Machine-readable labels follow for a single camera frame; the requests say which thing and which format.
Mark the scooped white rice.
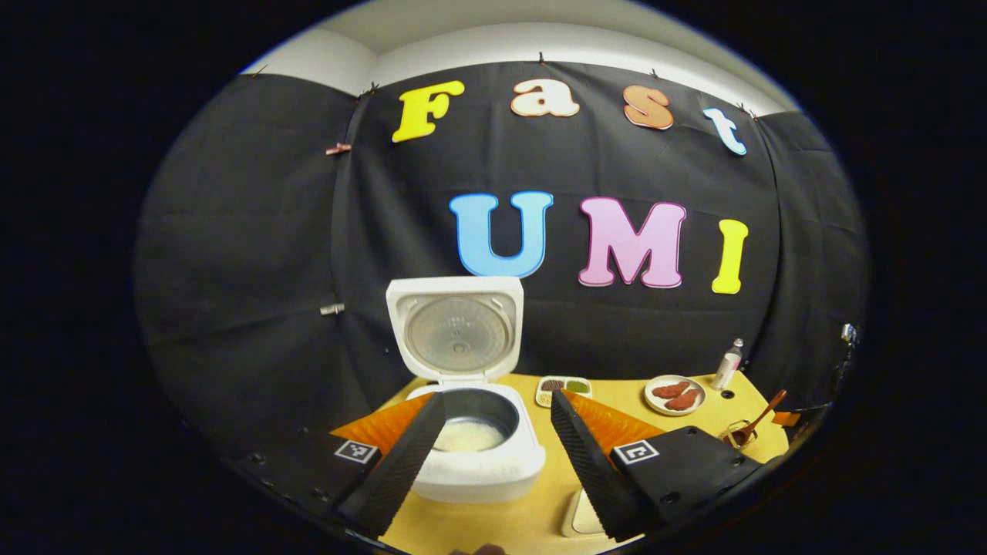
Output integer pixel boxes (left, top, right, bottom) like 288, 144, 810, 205
433, 419, 506, 453

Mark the white rice cooker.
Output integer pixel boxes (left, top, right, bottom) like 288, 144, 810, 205
386, 276, 547, 504

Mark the clear bottle with pink label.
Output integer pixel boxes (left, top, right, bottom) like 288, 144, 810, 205
711, 338, 745, 391

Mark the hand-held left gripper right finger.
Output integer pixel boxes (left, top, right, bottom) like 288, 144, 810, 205
551, 388, 787, 542

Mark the metal wire chopstick holder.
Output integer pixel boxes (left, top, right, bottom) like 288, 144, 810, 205
721, 420, 759, 450

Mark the white divided grain dish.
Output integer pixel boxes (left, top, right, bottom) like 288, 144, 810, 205
535, 375, 593, 408

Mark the black backdrop cloth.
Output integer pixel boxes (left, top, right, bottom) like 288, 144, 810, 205
133, 60, 871, 463

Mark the brown wooden spoon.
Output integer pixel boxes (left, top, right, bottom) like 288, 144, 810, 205
730, 389, 788, 448

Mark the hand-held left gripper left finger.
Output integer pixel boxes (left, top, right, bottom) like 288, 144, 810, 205
231, 392, 447, 540

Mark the round white plate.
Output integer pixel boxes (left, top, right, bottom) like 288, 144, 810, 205
644, 375, 706, 417

